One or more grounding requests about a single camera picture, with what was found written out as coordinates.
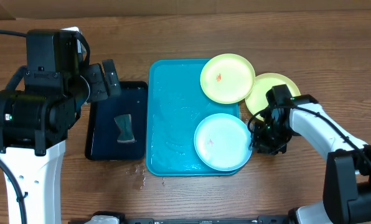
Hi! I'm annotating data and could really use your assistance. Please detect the yellow plate with long stain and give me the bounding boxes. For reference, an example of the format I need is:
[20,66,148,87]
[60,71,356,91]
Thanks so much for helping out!
[245,73,301,114]

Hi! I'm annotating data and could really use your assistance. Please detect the green scrubbing sponge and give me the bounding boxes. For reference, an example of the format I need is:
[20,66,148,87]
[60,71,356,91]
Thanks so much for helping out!
[114,114,135,144]

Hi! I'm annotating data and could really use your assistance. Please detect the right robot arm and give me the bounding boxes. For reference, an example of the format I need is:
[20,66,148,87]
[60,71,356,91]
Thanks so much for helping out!
[247,85,371,223]

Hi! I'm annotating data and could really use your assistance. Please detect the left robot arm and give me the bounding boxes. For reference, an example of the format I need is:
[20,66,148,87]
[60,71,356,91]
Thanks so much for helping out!
[0,27,121,223]

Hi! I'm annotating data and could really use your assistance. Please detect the black rectangular tray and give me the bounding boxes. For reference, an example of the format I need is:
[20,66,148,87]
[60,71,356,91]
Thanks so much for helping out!
[85,81,148,161]

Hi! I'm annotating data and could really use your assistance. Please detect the teal plastic tray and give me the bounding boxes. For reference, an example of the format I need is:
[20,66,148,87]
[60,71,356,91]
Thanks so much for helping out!
[146,58,240,177]

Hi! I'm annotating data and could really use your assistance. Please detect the light blue plate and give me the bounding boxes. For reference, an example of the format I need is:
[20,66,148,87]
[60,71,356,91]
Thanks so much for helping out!
[194,113,253,172]

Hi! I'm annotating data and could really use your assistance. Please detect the yellow plate with small stain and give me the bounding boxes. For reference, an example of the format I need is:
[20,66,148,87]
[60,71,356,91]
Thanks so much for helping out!
[200,54,256,104]

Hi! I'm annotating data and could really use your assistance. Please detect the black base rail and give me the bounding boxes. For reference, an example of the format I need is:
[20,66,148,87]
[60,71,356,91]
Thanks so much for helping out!
[68,211,296,224]

